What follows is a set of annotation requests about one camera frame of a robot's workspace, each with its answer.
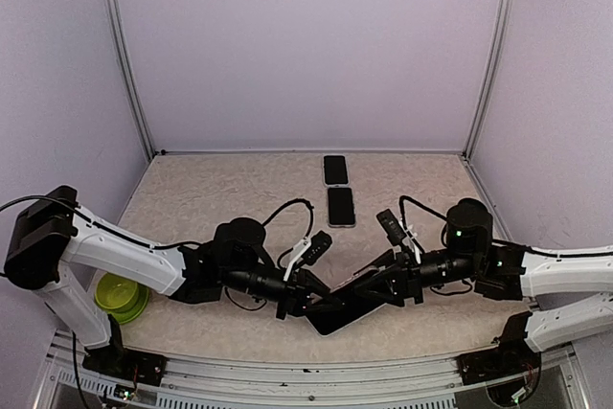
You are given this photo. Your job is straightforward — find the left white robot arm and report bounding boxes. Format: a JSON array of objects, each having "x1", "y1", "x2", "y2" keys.
[{"x1": 1, "y1": 186, "x2": 331, "y2": 375}]

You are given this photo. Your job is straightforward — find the right aluminium frame post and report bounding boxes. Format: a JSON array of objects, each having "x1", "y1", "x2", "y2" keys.
[{"x1": 463, "y1": 0, "x2": 512, "y2": 163}]

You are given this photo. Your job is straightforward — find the clear magsafe phone case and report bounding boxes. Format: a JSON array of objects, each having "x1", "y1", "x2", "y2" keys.
[{"x1": 327, "y1": 186, "x2": 358, "y2": 229}]

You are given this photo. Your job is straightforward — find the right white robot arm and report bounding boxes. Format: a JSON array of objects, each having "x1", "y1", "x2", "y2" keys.
[{"x1": 352, "y1": 198, "x2": 612, "y2": 375}]

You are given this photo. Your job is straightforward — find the dark red phone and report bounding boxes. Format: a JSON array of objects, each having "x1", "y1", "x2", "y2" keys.
[{"x1": 306, "y1": 272, "x2": 392, "y2": 336}]

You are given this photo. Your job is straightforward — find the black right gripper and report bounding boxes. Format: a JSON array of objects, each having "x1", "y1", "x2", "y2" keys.
[{"x1": 354, "y1": 245, "x2": 482, "y2": 307}]

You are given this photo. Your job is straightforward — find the left aluminium frame post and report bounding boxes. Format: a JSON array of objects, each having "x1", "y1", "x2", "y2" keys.
[{"x1": 104, "y1": 0, "x2": 156, "y2": 162}]

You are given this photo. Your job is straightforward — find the aluminium front rail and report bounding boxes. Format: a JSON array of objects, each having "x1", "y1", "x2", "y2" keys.
[{"x1": 33, "y1": 327, "x2": 590, "y2": 409}]

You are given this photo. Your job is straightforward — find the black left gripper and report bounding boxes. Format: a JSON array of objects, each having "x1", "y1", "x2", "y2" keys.
[{"x1": 222, "y1": 261, "x2": 342, "y2": 319}]

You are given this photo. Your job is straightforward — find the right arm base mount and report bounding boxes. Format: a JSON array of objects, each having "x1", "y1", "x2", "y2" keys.
[{"x1": 457, "y1": 312, "x2": 541, "y2": 385}]

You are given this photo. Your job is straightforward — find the aluminium frame post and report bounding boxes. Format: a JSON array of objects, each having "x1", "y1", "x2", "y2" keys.
[
  {"x1": 463, "y1": 0, "x2": 512, "y2": 163},
  {"x1": 104, "y1": 0, "x2": 156, "y2": 162}
]

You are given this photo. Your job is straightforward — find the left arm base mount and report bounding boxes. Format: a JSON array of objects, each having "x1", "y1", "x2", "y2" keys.
[{"x1": 82, "y1": 316, "x2": 168, "y2": 387}]

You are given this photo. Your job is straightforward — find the green plastic bowl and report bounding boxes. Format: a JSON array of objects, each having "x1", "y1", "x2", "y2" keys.
[{"x1": 94, "y1": 273, "x2": 149, "y2": 325}]

